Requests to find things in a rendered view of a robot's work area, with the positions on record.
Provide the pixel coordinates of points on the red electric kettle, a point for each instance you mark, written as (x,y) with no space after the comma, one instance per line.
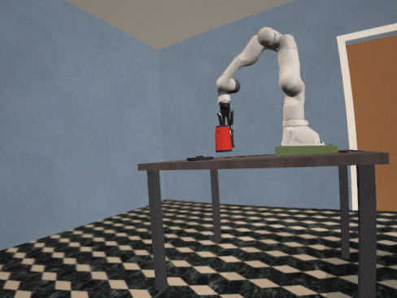
(224,142)

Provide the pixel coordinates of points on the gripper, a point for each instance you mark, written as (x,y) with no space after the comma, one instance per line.
(225,111)

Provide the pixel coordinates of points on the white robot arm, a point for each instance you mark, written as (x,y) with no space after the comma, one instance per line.
(294,131)

